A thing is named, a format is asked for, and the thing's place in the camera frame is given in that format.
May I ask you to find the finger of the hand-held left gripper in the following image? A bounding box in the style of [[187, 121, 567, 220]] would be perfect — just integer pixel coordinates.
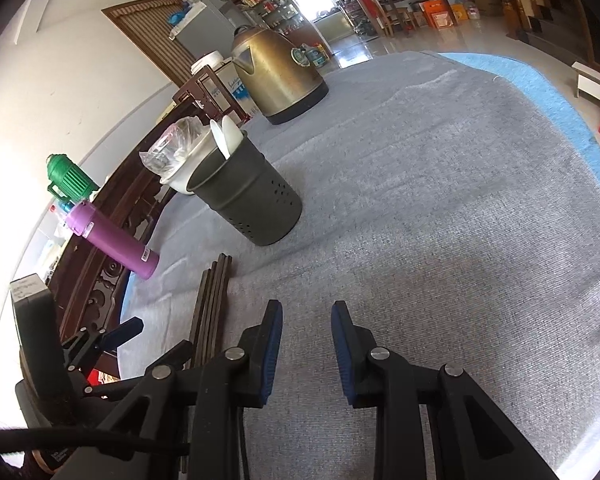
[[62, 317, 144, 376]]

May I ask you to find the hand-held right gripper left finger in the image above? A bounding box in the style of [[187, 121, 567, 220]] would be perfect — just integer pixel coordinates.
[[80, 299, 284, 480]]

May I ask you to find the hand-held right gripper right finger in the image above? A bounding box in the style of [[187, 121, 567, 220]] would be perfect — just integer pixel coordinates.
[[330, 301, 561, 480]]

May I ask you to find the black perforated utensil holder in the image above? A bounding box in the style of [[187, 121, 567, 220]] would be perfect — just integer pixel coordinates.
[[186, 130, 303, 247]]

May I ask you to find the purple insulated bottle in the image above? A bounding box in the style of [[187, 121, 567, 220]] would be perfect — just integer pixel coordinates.
[[64, 203, 160, 281]]

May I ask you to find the dark carved wooden bench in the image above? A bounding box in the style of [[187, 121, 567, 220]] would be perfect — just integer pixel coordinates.
[[50, 105, 221, 356]]

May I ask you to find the white bowl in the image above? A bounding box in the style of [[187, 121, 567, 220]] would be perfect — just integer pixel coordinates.
[[159, 132, 216, 195]]

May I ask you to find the green thermos jug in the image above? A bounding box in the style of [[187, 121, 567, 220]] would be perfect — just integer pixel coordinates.
[[46, 154, 101, 206]]

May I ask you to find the grey towel mat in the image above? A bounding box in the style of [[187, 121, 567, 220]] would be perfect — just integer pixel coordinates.
[[120, 50, 600, 480]]

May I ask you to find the clear plastic bag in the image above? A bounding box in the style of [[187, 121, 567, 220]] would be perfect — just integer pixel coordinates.
[[139, 116, 212, 181]]

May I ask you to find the dark wooden chair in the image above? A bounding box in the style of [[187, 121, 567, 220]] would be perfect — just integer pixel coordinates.
[[172, 65, 253, 127]]

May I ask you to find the white carton with blue print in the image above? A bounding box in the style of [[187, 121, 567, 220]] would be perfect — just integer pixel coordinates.
[[214, 60, 254, 117]]

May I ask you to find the gold electric kettle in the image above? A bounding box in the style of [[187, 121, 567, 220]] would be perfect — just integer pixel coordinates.
[[230, 25, 330, 126]]

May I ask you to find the white bucket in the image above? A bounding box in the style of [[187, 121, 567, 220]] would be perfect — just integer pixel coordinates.
[[190, 51, 231, 75]]

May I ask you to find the brown wooden door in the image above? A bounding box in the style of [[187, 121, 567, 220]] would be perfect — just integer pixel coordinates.
[[101, 0, 201, 88]]

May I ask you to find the grey refrigerator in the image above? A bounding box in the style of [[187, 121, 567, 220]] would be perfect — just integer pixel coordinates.
[[172, 0, 261, 68]]

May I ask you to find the orange box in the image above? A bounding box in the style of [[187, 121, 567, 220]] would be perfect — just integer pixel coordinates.
[[422, 0, 456, 29]]

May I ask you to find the white step stool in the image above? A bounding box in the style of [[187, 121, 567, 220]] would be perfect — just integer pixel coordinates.
[[571, 61, 600, 102]]

